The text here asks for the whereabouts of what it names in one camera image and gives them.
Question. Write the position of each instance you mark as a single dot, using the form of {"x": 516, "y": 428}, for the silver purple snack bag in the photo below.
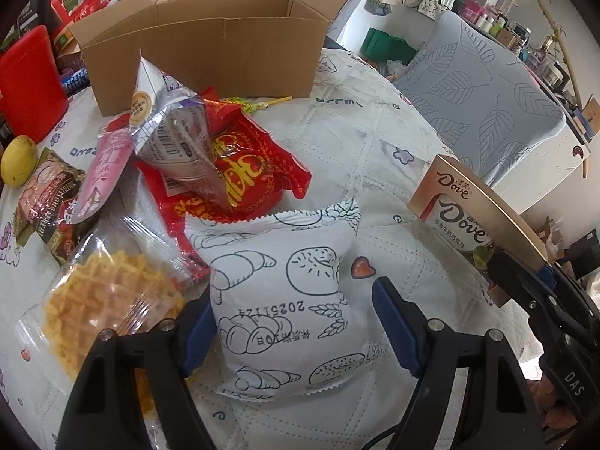
{"x": 170, "y": 130}

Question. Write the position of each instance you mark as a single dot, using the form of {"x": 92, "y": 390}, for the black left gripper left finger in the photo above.
{"x": 123, "y": 374}

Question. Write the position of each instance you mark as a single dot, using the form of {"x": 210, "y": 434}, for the brown cardboard box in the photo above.
{"x": 240, "y": 47}

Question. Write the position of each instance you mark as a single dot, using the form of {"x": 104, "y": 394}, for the pink cone snack packet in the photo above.
{"x": 114, "y": 149}

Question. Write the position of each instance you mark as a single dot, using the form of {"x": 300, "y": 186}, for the gold Dove chocolate box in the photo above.
{"x": 478, "y": 223}

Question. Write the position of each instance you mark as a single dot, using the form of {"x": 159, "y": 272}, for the large red snack bag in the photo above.
{"x": 256, "y": 170}

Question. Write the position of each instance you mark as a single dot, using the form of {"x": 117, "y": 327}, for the white bread print snack bag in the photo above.
{"x": 288, "y": 320}

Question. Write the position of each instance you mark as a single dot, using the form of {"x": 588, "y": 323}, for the red plastic canister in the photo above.
{"x": 32, "y": 97}

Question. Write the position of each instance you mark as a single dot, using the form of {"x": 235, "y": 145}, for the yellow lemon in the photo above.
{"x": 18, "y": 161}

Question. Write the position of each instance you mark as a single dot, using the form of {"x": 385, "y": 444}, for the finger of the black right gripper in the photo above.
{"x": 574, "y": 299}
{"x": 527, "y": 290}

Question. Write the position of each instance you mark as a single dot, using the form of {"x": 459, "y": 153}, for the yellow lollipop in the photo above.
{"x": 250, "y": 107}

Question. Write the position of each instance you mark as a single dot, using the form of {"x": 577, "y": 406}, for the clear waffle snack packet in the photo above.
{"x": 121, "y": 276}

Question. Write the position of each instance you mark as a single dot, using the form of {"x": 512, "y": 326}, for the grey leaf pattern chair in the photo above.
{"x": 479, "y": 97}

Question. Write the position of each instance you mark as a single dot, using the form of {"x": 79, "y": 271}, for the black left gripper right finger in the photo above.
{"x": 497, "y": 412}

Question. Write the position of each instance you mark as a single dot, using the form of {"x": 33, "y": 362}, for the green shopping bag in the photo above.
{"x": 379, "y": 46}

